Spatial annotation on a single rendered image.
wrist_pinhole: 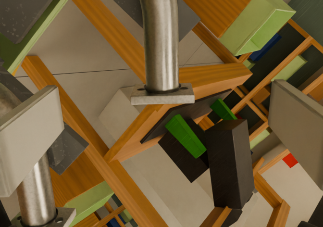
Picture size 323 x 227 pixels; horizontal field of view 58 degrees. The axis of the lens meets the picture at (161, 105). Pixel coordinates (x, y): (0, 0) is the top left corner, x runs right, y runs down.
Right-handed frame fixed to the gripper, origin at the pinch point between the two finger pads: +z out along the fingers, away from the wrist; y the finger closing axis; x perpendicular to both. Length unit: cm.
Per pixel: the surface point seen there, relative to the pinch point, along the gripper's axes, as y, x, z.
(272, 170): 208, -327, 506
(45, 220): -11.3, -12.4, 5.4
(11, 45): -21.8, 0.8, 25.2
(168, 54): 0.4, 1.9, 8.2
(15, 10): -14.2, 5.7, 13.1
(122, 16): -34, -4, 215
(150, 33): -1.1, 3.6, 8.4
